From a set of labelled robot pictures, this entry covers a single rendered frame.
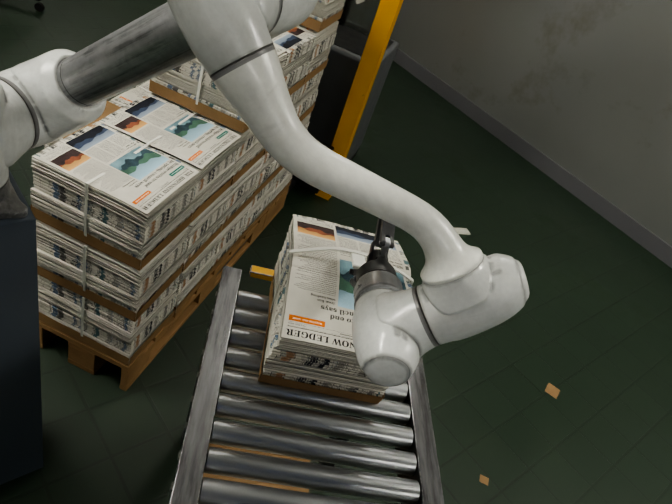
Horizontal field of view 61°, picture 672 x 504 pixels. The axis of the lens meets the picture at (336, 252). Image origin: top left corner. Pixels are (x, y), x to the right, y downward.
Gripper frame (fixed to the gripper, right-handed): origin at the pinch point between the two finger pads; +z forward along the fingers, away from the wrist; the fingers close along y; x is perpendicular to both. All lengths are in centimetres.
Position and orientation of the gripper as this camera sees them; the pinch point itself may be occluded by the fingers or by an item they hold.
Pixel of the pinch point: (369, 227)
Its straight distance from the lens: 121.2
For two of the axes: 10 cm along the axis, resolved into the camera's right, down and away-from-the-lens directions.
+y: -3.2, 7.8, 5.4
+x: 9.5, 2.5, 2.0
